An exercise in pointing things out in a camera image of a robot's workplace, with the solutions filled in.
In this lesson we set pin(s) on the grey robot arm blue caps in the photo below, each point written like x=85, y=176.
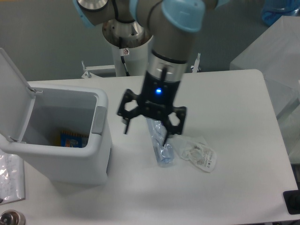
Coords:
x=174, y=25

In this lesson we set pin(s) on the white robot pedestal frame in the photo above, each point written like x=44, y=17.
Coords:
x=93, y=71

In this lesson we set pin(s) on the round metal connector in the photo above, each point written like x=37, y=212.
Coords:
x=12, y=217

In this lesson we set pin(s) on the crumpled clear plastic wrapper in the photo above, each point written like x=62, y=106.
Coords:
x=196, y=151

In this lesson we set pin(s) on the blue snack packet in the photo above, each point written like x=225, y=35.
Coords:
x=73, y=140

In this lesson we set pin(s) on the crushed clear plastic bottle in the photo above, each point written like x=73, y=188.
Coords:
x=163, y=150

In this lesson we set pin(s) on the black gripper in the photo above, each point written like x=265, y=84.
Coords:
x=156, y=102

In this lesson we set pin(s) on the black device at table edge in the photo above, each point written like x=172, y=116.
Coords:
x=292, y=201

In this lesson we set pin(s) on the blue water jug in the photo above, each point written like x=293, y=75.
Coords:
x=272, y=10

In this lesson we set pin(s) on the white push-lid trash can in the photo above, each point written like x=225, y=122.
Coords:
x=33, y=116

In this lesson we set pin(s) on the clear bag with papers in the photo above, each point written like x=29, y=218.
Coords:
x=12, y=182

